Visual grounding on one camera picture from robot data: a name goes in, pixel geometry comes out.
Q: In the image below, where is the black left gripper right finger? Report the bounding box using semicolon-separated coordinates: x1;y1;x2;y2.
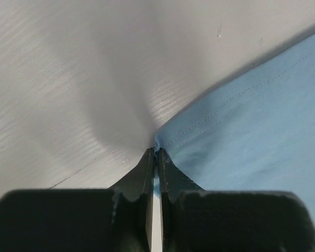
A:
158;149;315;251

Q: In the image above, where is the light blue t shirt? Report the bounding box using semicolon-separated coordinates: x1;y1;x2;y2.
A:
155;34;315;223

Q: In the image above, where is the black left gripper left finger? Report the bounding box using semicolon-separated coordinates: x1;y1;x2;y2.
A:
0;148;154;251

